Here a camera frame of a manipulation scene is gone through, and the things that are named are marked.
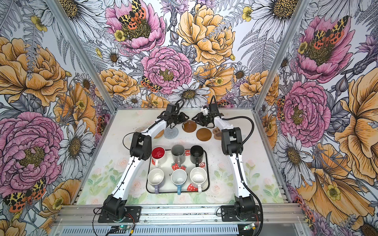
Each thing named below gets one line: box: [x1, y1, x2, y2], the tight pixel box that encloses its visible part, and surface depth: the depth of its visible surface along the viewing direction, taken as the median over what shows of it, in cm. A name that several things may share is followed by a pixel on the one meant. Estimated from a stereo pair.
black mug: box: [189, 145, 204, 168], surface depth 91 cm
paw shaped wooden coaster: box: [212, 126, 222, 141], surface depth 109 cm
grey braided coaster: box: [163, 127, 180, 140], surface depth 107 cm
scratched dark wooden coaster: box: [182, 119, 197, 133], surface depth 114 cm
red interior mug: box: [151, 146, 166, 168], surface depth 91 cm
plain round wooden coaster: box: [195, 127, 213, 142], surface depth 108 cm
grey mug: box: [171, 144, 186, 168], surface depth 89 cm
